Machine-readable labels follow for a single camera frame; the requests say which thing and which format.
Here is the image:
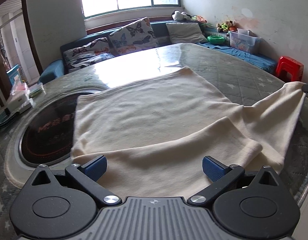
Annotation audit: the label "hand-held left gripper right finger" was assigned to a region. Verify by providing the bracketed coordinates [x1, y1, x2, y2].
[202, 155, 282, 205]

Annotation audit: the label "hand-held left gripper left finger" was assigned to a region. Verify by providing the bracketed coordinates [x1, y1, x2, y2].
[31, 155, 122, 205]

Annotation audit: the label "cream knit garment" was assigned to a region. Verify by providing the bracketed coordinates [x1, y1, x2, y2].
[70, 66, 307, 198]

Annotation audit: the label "red plastic stool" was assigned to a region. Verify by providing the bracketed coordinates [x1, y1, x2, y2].
[275, 56, 304, 82]

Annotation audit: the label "round black induction cooker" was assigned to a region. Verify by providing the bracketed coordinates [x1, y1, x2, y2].
[18, 88, 104, 168]

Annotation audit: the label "blue sofa sheet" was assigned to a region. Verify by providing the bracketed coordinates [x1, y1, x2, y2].
[198, 41, 278, 75]

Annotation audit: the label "clear plastic storage box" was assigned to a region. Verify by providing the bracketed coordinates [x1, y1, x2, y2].
[228, 29, 262, 54]

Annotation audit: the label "green packets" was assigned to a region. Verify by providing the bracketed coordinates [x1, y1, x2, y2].
[29, 85, 45, 98]

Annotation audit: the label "brown teddy bear plush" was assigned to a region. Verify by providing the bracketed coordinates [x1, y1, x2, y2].
[216, 20, 237, 33]

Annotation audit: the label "black tray with items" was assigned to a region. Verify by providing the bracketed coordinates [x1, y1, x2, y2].
[0, 111, 20, 132]

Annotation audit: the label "green plastic bowl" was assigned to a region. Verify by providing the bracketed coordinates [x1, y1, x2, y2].
[207, 35, 226, 44]

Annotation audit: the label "pink tissue pack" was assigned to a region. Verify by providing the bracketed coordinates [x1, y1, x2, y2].
[10, 81, 29, 97]

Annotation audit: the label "butterfly print pillow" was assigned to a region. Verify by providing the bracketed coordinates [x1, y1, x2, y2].
[62, 37, 116, 72]
[108, 17, 159, 55]

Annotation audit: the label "light blue small cabinet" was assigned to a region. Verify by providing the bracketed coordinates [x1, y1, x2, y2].
[6, 64, 23, 85]

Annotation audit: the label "plain grey pillow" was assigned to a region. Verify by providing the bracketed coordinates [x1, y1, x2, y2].
[165, 22, 207, 44]

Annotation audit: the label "panda plush toy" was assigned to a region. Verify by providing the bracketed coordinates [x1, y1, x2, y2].
[171, 10, 193, 22]

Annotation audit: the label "dark blue corner sofa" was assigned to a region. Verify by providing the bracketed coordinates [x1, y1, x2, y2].
[38, 17, 278, 85]

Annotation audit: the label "dark wooden door frame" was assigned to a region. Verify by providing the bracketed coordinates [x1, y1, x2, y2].
[0, 0, 43, 105]

